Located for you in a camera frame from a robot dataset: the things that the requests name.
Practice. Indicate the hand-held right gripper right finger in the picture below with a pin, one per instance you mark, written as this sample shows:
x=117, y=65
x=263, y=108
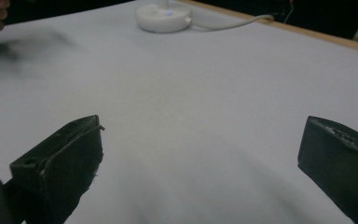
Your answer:
x=338, y=161

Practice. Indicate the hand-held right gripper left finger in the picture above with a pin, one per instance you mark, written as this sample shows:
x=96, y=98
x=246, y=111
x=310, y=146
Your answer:
x=68, y=161

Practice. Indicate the white round lamp base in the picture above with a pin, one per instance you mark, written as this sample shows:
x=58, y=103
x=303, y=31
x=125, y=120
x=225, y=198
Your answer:
x=163, y=17

